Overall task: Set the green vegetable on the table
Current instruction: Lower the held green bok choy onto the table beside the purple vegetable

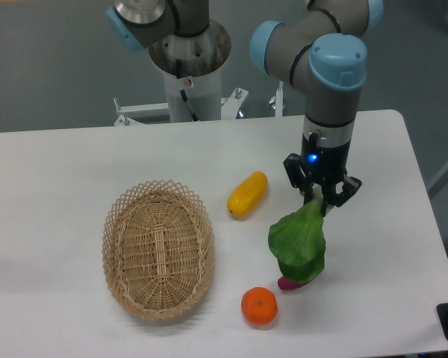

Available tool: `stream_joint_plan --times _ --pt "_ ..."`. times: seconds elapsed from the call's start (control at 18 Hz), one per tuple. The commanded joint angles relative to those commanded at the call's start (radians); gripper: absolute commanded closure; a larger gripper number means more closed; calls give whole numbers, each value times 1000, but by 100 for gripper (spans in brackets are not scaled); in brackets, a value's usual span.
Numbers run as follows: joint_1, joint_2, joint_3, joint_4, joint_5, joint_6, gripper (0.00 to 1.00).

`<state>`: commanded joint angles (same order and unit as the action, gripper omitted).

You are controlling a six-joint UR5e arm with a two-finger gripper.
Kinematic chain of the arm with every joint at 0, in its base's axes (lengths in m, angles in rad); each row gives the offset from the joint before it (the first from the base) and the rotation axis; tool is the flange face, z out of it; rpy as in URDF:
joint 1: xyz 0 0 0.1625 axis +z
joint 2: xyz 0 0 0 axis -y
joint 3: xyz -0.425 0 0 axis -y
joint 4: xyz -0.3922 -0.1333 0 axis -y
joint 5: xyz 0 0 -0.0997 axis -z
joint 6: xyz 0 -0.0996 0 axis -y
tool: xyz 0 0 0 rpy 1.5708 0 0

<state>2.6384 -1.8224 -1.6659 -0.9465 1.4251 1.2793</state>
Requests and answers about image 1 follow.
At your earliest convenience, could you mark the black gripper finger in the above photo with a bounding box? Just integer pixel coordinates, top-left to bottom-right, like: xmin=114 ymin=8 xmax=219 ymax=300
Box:
xmin=283 ymin=153 xmax=314 ymax=204
xmin=322 ymin=175 xmax=362 ymax=216

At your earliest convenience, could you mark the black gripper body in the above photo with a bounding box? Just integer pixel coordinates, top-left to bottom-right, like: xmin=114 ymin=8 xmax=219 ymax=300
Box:
xmin=300 ymin=135 xmax=350 ymax=185

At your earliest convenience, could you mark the green leafy vegetable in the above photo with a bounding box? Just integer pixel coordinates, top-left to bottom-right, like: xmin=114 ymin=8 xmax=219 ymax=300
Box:
xmin=267 ymin=186 xmax=326 ymax=285

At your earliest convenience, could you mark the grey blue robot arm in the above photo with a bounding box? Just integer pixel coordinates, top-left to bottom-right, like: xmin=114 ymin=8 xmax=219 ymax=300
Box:
xmin=105 ymin=1 xmax=384 ymax=213

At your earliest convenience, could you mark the yellow mango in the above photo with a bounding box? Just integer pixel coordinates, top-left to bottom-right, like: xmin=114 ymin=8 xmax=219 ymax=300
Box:
xmin=227 ymin=171 xmax=268 ymax=219

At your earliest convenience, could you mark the purple sweet potato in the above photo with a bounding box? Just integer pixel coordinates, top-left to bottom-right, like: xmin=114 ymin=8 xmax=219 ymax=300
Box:
xmin=277 ymin=276 xmax=305 ymax=291

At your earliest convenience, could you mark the orange tangerine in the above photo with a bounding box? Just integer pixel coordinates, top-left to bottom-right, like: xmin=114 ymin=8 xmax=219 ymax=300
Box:
xmin=240 ymin=287 xmax=279 ymax=325

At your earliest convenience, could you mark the woven wicker basket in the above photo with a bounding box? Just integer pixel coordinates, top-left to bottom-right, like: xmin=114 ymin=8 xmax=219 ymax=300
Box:
xmin=102 ymin=180 xmax=215 ymax=321

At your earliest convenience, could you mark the white metal base frame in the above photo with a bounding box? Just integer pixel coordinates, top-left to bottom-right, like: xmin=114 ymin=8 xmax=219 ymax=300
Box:
xmin=112 ymin=81 xmax=287 ymax=127

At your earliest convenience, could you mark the black cable on pedestal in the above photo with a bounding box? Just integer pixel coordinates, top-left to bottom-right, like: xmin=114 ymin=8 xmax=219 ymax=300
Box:
xmin=175 ymin=58 xmax=199 ymax=122

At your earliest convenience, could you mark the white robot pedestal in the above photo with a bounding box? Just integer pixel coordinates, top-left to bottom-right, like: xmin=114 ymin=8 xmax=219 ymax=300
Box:
xmin=149 ymin=20 xmax=231 ymax=105

